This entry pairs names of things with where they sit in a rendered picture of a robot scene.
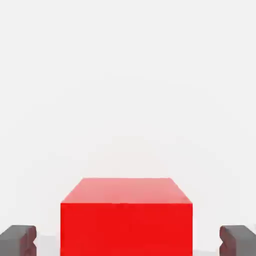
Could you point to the small red cube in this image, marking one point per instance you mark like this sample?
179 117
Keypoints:
126 226

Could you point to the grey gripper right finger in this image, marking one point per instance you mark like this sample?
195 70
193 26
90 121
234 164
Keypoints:
239 241

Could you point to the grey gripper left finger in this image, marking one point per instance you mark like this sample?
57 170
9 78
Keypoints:
16 241

